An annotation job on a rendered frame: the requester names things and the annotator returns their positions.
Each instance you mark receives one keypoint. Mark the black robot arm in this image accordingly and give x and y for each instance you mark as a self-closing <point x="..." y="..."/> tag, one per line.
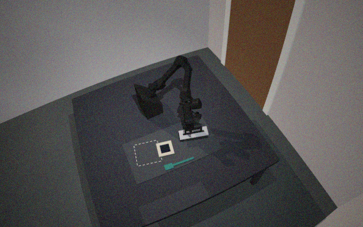
<point x="185" y="93"/>

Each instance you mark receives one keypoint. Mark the grey flat mat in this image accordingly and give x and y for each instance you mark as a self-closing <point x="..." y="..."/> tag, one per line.
<point x="146" y="153"/>

